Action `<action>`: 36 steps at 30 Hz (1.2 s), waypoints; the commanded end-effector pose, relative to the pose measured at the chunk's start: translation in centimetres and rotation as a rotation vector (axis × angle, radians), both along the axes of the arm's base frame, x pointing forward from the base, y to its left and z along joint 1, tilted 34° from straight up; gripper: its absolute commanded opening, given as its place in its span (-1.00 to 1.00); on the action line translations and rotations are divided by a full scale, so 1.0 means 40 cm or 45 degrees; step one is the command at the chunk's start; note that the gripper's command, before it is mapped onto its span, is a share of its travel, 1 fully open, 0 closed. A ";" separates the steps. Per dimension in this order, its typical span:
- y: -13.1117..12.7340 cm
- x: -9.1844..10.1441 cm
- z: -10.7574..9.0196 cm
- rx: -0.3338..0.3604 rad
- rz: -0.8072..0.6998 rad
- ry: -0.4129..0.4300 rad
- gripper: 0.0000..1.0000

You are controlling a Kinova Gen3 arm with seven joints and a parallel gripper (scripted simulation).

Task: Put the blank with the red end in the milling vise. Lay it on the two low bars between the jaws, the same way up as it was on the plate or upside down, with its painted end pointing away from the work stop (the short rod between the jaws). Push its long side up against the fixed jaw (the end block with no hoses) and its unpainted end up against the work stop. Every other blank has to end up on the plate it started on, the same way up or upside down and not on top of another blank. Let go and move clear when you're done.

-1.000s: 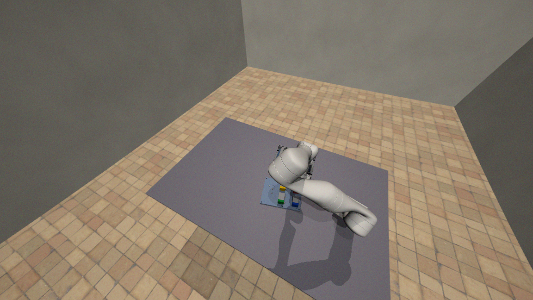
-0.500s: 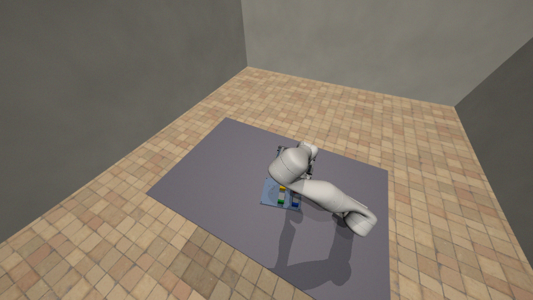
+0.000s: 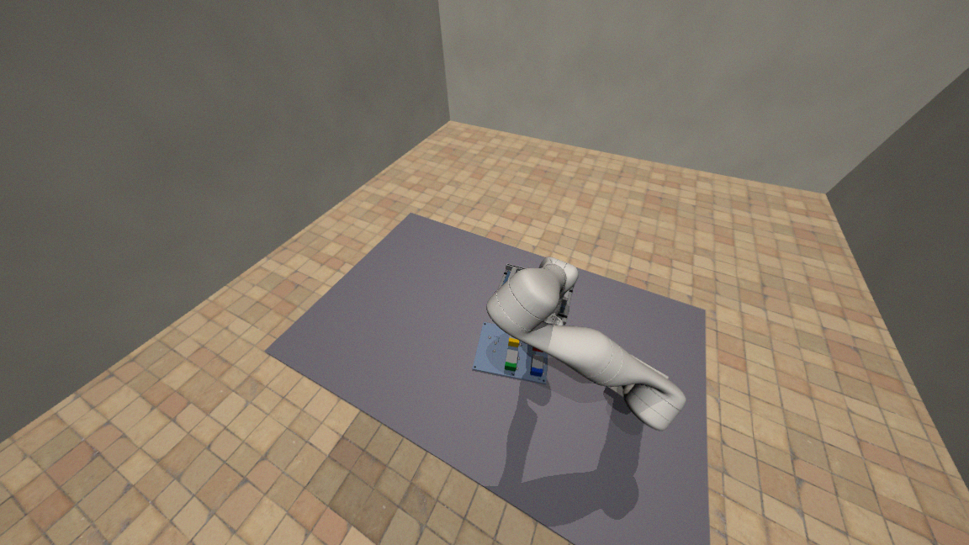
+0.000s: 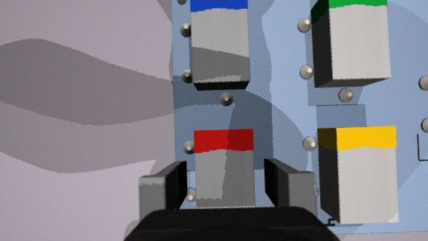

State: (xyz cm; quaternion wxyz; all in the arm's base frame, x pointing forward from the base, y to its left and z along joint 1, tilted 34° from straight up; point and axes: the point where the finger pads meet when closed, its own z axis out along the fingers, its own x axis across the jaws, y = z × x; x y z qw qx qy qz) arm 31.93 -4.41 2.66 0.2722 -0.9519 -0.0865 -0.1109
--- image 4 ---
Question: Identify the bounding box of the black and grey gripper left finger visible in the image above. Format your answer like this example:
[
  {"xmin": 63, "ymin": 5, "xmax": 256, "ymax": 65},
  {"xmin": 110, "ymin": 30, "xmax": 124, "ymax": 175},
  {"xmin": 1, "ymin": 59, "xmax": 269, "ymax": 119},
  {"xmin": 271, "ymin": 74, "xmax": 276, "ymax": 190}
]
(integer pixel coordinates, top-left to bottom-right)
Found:
[{"xmin": 138, "ymin": 161, "xmax": 187, "ymax": 221}]

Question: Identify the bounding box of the grey block with red end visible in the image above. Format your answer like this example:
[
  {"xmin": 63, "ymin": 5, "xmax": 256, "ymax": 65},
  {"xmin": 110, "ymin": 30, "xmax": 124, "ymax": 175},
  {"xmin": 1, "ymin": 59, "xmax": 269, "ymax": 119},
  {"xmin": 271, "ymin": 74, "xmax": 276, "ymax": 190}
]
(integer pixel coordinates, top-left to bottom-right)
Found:
[{"xmin": 194, "ymin": 129, "xmax": 256, "ymax": 209}]

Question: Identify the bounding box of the grey block with green end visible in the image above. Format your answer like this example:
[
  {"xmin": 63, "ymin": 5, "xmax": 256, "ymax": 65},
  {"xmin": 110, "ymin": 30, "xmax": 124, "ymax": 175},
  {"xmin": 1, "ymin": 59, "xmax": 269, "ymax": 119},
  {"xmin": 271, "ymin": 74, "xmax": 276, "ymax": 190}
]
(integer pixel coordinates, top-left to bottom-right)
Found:
[{"xmin": 311, "ymin": 0, "xmax": 391, "ymax": 88}]

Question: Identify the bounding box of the grey block with blue end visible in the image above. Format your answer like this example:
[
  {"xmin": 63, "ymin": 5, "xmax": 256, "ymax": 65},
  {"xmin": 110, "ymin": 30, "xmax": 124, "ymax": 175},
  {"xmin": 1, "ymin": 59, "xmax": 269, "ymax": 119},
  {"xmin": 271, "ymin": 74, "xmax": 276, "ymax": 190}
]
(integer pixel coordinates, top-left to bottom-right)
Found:
[{"xmin": 190, "ymin": 0, "xmax": 250, "ymax": 91}]

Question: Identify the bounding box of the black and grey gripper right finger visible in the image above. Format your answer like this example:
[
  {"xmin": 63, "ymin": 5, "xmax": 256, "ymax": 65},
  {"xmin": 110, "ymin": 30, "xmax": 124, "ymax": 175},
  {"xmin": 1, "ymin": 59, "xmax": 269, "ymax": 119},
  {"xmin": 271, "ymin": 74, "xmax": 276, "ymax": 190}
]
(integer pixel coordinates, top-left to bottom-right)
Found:
[{"xmin": 264, "ymin": 158, "xmax": 317, "ymax": 218}]

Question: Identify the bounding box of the grey block with yellow painted end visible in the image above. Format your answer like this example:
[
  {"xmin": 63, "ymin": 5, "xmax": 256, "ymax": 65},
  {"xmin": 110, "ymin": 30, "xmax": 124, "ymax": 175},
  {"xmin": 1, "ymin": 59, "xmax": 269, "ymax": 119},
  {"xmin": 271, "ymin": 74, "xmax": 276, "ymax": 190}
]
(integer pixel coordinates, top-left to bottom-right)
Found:
[{"xmin": 317, "ymin": 126, "xmax": 399, "ymax": 225}]

